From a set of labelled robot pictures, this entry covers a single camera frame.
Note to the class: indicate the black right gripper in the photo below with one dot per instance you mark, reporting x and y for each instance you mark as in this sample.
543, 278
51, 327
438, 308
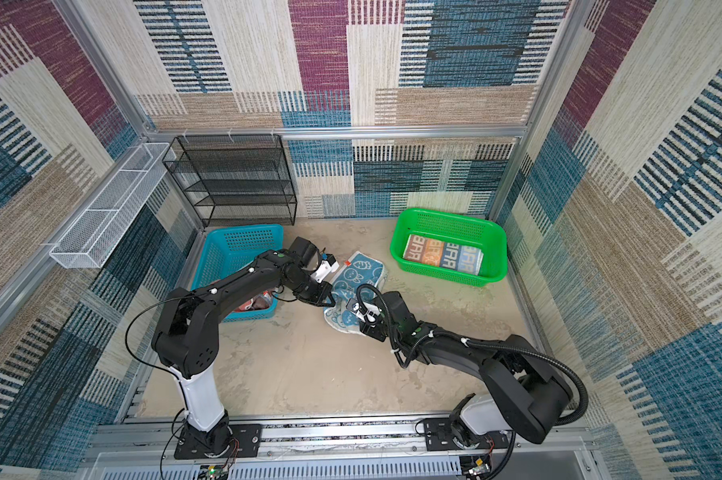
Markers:
371, 331

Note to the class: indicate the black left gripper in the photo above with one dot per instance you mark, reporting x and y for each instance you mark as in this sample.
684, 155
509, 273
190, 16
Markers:
325, 289

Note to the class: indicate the light blue patterned towel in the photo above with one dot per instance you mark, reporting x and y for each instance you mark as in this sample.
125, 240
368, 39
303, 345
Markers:
358, 269

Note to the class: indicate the teal plastic basket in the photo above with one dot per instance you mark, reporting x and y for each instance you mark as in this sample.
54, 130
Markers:
228, 250

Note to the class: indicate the multicolour rabbit towel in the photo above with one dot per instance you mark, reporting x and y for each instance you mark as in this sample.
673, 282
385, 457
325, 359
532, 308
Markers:
445, 255

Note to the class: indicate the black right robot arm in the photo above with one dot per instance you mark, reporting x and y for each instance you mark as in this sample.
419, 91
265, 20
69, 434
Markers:
527, 392

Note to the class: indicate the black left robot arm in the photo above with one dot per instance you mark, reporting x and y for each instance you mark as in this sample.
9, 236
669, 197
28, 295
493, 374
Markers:
186, 339

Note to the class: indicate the red pink towel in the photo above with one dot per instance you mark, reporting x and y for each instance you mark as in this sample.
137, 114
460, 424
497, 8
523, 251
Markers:
262, 301

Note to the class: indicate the green plastic basket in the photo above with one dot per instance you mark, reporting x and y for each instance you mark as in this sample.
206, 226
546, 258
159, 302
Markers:
487, 236

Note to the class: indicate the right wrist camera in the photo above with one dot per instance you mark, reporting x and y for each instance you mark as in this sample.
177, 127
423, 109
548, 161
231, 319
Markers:
364, 311

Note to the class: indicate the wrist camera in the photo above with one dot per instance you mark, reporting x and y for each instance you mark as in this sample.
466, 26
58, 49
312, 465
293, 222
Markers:
327, 266
364, 311

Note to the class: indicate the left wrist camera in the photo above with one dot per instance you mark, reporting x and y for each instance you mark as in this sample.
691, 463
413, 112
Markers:
327, 266

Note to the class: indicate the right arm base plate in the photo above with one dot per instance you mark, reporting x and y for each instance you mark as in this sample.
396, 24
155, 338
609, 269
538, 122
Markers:
443, 434

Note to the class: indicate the black wire shelf rack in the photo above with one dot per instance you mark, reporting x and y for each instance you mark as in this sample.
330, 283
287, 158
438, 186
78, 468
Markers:
234, 180

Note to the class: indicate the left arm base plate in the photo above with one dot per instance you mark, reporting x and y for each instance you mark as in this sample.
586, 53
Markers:
223, 442

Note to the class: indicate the white wire mesh tray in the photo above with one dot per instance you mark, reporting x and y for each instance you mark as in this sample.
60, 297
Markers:
90, 241

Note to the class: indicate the aluminium front rail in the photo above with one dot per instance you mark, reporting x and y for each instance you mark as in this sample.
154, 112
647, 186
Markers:
364, 446

